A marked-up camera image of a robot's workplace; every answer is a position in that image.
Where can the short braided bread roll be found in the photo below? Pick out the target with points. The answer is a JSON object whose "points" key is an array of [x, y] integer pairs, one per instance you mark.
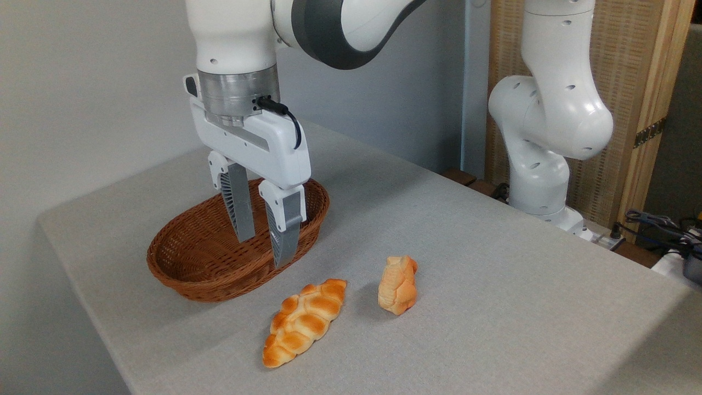
{"points": [[397, 285]]}

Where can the brown wicker oval basket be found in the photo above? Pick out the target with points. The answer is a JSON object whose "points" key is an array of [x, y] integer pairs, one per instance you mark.
{"points": [[192, 258]]}

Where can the grey tablecloth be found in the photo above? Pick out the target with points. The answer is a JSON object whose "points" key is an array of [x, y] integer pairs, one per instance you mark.
{"points": [[466, 274]]}

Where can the grey electronic box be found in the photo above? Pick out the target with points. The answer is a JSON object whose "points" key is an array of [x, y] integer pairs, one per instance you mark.
{"points": [[694, 270]]}

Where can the wooden woven folding screen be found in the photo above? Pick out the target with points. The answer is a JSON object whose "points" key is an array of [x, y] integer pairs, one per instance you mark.
{"points": [[625, 55]]}

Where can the white power strip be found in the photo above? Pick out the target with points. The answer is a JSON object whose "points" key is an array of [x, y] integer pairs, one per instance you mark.
{"points": [[606, 240]]}

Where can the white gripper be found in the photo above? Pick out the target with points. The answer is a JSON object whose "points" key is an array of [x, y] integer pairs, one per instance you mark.
{"points": [[263, 145]]}

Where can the brass screen hinge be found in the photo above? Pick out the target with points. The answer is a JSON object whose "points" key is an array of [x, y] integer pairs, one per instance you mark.
{"points": [[650, 133]]}

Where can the long braided bread loaf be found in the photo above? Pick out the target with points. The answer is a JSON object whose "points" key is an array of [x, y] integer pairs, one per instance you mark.
{"points": [[301, 323]]}

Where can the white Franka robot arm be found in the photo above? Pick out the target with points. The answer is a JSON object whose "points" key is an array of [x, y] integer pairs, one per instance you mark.
{"points": [[554, 109]]}

